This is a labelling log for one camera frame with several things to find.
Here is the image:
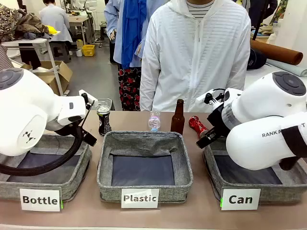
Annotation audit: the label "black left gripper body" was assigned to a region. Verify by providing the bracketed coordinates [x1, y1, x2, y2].
[47, 116, 98, 147]

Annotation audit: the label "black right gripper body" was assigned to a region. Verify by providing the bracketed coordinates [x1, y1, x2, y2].
[207, 103, 232, 139]

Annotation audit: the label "red crushed drink can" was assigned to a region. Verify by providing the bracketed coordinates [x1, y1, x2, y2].
[188, 115, 210, 139]

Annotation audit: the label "black crushed drink can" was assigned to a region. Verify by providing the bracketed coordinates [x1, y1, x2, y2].
[96, 105, 112, 138]

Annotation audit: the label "brown glass bottle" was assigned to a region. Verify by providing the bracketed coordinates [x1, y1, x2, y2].
[170, 99, 186, 135]

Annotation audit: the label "small clear plastic bottle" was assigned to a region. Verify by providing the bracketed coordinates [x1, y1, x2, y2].
[148, 108, 161, 133]

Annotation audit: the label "grey fabric basket labelled Bottle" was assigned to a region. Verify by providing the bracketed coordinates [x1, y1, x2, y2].
[0, 133, 93, 201]

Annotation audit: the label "grey fabric basket labelled Plastic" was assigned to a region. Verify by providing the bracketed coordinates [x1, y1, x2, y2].
[96, 130, 194, 204]

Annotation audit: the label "white Can label card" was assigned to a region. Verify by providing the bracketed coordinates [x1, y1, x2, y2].
[220, 188, 261, 211]

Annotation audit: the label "grey fabric basket labelled Can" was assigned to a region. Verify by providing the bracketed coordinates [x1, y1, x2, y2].
[203, 141, 307, 205]

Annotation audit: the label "clear glass bin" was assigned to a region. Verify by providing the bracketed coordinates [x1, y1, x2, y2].
[96, 98, 113, 112]

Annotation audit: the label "brown cardboard box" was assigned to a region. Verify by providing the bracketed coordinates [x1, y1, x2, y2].
[21, 60, 73, 96]

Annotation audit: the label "white cloth work table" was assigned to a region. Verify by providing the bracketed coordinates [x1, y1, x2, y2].
[244, 62, 307, 93]

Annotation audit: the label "person in white jacket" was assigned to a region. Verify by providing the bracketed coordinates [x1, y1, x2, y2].
[139, 0, 252, 113]

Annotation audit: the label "black red floral trousers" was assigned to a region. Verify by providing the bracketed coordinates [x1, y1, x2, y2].
[118, 66, 142, 111]

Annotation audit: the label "navy baseball cap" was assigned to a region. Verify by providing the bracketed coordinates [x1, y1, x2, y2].
[247, 47, 268, 71]

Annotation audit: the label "black stool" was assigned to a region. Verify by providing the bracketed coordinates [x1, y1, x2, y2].
[49, 42, 72, 64]

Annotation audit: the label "yellow plastic crate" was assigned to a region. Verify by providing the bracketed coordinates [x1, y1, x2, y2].
[82, 45, 96, 58]

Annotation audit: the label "white Bottle label card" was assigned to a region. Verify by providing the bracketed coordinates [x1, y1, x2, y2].
[19, 188, 63, 212]

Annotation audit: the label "grey fabric roll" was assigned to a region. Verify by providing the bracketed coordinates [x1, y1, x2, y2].
[265, 58, 307, 78]

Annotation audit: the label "white Plastic label card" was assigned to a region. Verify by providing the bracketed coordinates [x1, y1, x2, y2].
[121, 188, 160, 209]

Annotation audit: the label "brown paper roll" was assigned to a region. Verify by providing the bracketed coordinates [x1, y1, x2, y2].
[250, 39, 304, 66]

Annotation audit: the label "checked fabric piece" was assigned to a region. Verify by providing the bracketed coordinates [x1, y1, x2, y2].
[0, 44, 14, 71]

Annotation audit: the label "white folding table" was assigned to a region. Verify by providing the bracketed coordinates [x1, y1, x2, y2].
[1, 36, 65, 96]

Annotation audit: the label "yellow cloth item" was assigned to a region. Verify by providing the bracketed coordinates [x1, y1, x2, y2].
[45, 24, 61, 36]

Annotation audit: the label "person in pale blue coat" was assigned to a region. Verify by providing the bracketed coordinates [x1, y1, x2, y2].
[39, 0, 73, 57]

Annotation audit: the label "white background desk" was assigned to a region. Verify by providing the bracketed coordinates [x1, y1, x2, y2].
[66, 13, 90, 46]

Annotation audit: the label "camouflage clothes pile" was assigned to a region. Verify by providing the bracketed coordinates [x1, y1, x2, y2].
[0, 4, 52, 43]

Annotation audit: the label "bright blue scarf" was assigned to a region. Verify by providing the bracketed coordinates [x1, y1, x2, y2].
[121, 0, 147, 70]

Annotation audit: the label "person in dark clothes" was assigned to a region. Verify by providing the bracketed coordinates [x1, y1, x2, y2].
[248, 0, 278, 27]

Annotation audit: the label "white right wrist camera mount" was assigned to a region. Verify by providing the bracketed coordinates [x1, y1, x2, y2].
[196, 88, 225, 106]

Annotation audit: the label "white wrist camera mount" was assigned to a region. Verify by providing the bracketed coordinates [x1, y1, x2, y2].
[196, 88, 225, 106]
[78, 89, 99, 109]

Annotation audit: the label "black braided cable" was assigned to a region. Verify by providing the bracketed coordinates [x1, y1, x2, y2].
[0, 100, 95, 177]

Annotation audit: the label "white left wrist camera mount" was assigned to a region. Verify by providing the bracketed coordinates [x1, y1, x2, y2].
[78, 89, 99, 109]

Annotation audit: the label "black arm cable sleeve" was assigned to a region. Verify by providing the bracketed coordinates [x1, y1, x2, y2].
[279, 124, 307, 171]

